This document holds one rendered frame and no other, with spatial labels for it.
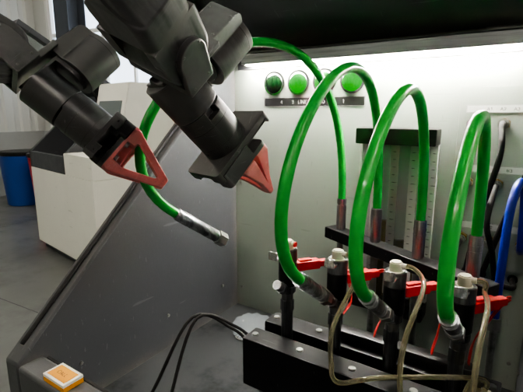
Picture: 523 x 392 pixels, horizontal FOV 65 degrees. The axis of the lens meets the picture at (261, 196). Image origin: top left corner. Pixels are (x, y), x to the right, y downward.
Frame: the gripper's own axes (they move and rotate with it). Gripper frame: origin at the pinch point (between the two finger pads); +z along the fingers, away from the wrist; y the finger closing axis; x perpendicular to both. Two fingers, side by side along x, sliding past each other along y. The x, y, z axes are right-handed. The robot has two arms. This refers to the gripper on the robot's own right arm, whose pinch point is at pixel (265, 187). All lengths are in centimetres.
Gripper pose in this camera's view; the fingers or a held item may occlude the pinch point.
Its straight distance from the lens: 54.6
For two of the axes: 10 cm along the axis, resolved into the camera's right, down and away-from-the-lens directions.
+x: -6.6, -1.4, 7.4
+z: 5.4, 5.9, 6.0
